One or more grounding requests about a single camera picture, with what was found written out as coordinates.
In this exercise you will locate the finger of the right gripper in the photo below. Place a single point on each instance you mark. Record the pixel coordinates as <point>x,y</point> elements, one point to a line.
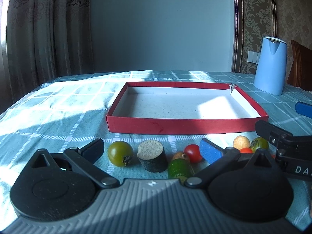
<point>303,109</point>
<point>273,134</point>

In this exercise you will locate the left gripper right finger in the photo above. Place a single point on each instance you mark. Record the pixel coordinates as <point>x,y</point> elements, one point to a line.
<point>220,160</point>

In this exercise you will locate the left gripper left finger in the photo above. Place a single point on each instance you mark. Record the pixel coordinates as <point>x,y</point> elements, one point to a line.
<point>82,162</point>

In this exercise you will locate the light green tomato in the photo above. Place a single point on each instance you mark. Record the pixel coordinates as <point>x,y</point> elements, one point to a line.
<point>259,142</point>

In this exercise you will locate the tan longan fruit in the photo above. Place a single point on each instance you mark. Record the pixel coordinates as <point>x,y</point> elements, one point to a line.
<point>241,142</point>

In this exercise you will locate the red cherry tomato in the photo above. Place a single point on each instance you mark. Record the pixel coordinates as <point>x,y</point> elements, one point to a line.
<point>246,150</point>
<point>193,153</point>

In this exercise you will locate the dark green tomato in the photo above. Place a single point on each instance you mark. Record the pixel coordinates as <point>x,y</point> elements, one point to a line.
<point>120,153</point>

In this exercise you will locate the brown longan fruit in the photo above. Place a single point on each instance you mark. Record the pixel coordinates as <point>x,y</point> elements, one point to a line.
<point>181,155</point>

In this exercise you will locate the green cucumber piece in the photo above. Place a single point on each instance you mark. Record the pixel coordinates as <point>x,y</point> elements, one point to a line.
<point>180,169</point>

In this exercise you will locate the black cylinder cork top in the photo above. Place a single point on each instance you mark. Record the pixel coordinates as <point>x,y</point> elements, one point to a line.
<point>152,156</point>

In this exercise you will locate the wooden chair back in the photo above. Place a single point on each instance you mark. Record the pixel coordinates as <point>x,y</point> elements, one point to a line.
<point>300,73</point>

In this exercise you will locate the blue kettle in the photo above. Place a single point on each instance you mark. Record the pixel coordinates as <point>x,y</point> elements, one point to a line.
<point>271,68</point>

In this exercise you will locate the checked teal tablecloth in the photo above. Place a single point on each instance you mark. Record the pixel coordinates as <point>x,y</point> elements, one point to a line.
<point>71,111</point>

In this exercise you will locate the red shallow cardboard tray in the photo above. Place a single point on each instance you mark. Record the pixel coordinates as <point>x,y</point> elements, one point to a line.
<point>183,108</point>

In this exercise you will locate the patterned brown curtain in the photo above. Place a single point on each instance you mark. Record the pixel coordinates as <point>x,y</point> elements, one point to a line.
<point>46,39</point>

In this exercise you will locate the white wall switch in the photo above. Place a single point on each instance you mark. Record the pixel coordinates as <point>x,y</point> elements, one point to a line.
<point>253,57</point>

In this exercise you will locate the brown wooden door frame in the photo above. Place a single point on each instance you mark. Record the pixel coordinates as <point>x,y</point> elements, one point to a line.
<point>238,35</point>

